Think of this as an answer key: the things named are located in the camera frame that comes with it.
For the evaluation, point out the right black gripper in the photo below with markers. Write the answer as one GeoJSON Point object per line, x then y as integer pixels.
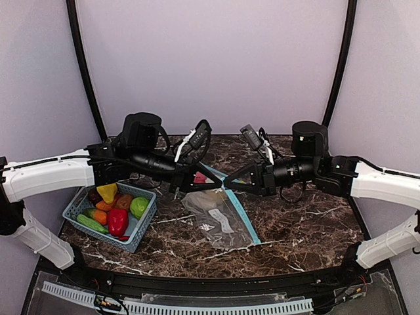
{"type": "Point", "coordinates": [266, 178]}

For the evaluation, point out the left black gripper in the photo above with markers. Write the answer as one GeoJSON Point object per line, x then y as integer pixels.
{"type": "Point", "coordinates": [181, 179]}

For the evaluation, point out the large red toy apple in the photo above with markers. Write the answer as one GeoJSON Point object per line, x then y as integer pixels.
{"type": "Point", "coordinates": [199, 178]}

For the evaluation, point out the small clear zip bag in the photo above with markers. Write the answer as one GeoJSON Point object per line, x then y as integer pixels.
{"type": "Point", "coordinates": [221, 218]}

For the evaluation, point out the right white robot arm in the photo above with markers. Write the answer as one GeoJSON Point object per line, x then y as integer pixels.
{"type": "Point", "coordinates": [342, 176]}

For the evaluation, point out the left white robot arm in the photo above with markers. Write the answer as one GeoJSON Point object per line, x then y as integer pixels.
{"type": "Point", "coordinates": [141, 147]}

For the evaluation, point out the brown toy potato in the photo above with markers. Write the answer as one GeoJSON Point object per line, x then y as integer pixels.
{"type": "Point", "coordinates": [124, 202]}

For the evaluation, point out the light blue plastic basket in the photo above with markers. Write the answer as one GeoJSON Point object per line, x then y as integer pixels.
{"type": "Point", "coordinates": [136, 228]}

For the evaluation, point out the yellow toy lemon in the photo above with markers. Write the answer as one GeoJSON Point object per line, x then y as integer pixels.
{"type": "Point", "coordinates": [107, 192]}

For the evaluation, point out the red toy bell pepper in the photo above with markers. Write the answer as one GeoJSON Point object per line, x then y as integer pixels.
{"type": "Point", "coordinates": [118, 221]}

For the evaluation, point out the dark red toy fruit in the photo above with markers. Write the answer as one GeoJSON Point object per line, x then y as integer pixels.
{"type": "Point", "coordinates": [93, 196]}

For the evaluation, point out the orange toy carrot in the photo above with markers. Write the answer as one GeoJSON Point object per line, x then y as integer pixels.
{"type": "Point", "coordinates": [97, 215]}

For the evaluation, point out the green toy cucumber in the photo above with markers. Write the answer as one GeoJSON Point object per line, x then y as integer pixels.
{"type": "Point", "coordinates": [92, 224]}

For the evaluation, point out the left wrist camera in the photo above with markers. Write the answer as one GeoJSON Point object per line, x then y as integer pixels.
{"type": "Point", "coordinates": [197, 136]}

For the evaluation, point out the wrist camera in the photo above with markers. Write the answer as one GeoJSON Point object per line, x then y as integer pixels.
{"type": "Point", "coordinates": [197, 136]}
{"type": "Point", "coordinates": [258, 143]}

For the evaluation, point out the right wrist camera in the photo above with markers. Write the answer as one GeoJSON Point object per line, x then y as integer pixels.
{"type": "Point", "coordinates": [258, 143]}

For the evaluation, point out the black front frame rail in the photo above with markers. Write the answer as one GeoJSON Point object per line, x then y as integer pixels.
{"type": "Point", "coordinates": [312, 284]}

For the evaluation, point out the white slotted cable duct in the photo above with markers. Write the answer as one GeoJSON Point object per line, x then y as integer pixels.
{"type": "Point", "coordinates": [167, 304]}

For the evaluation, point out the left black frame post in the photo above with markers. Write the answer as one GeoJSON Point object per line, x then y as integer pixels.
{"type": "Point", "coordinates": [84, 69]}

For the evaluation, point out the black frame post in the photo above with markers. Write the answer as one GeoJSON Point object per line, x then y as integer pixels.
{"type": "Point", "coordinates": [341, 62]}
{"type": "Point", "coordinates": [84, 69]}

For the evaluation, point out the right black frame post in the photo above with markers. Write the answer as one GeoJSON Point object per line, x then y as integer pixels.
{"type": "Point", "coordinates": [341, 62]}

